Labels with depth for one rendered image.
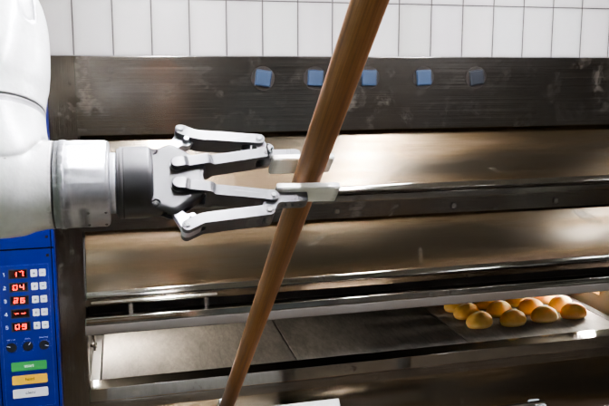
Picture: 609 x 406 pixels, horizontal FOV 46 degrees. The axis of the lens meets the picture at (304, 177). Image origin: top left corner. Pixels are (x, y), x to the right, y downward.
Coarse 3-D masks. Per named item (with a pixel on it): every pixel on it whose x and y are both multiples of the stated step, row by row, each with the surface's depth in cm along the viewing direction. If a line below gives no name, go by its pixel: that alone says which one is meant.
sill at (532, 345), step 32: (384, 352) 229; (416, 352) 229; (448, 352) 229; (480, 352) 231; (512, 352) 234; (544, 352) 237; (96, 384) 205; (128, 384) 205; (160, 384) 207; (192, 384) 209; (224, 384) 212; (256, 384) 214
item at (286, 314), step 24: (432, 288) 225; (552, 288) 217; (576, 288) 219; (600, 288) 221; (120, 312) 205; (144, 312) 203; (288, 312) 198; (312, 312) 199; (336, 312) 201; (360, 312) 203
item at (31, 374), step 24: (24, 264) 190; (48, 264) 191; (0, 288) 189; (24, 288) 191; (48, 288) 192; (0, 312) 190; (24, 312) 192; (48, 312) 193; (24, 336) 193; (48, 336) 194; (24, 360) 193; (48, 360) 195; (24, 384) 194; (48, 384) 196
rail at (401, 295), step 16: (448, 288) 210; (464, 288) 210; (480, 288) 212; (496, 288) 213; (512, 288) 214; (528, 288) 216; (288, 304) 198; (304, 304) 199; (320, 304) 200; (336, 304) 201; (96, 320) 185; (112, 320) 186; (128, 320) 187; (144, 320) 188
